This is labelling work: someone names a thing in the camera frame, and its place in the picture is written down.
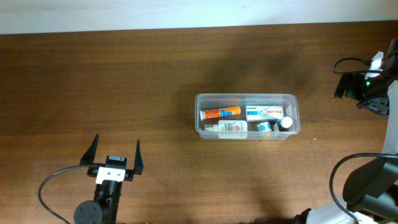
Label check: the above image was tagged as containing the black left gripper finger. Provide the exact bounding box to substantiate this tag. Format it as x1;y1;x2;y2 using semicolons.
80;134;99;166
133;139;144;175

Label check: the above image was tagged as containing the dark bottle white cap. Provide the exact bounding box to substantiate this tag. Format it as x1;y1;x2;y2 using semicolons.
272;116;293;132

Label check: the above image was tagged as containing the small jar gold lid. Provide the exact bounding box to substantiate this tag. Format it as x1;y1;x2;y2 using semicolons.
257;121;272;133

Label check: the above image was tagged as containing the white green medicine box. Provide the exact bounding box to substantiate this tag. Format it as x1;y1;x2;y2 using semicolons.
246;106;284;121

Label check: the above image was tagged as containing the orange Redoxon tablet tube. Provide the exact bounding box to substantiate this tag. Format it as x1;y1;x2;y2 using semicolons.
199;106;241;121

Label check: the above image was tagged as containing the white lotion bottle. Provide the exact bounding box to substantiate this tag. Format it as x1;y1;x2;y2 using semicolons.
205;120;248;139

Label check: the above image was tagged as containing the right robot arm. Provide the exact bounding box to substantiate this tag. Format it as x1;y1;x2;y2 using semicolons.
292;39;397;224

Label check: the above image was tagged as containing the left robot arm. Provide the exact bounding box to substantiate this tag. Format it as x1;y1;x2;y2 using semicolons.
73;135;144;224

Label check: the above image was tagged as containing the clear plastic container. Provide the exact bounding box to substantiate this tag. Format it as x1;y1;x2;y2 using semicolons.
195;93;300;140

